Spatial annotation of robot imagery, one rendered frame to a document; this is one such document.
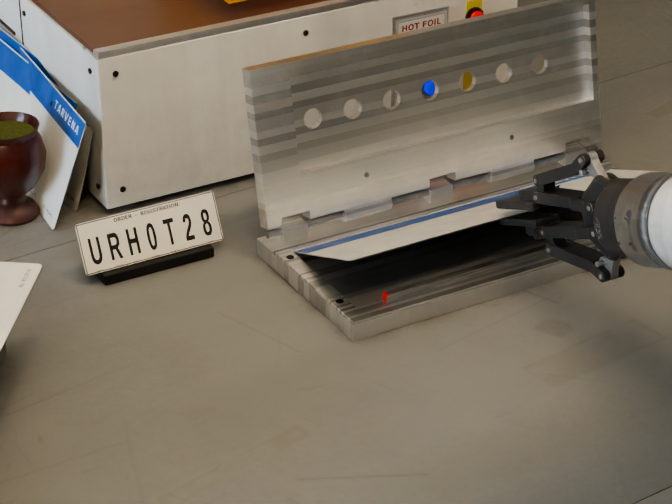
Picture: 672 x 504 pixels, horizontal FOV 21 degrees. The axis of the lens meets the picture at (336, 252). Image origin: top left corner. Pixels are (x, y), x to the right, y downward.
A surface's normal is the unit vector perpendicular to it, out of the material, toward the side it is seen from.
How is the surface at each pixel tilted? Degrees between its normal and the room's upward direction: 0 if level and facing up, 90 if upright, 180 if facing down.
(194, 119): 90
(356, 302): 0
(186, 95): 90
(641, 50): 0
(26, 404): 0
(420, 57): 79
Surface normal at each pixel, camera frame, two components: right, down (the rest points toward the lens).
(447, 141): 0.49, 0.24
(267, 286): 0.00, -0.88
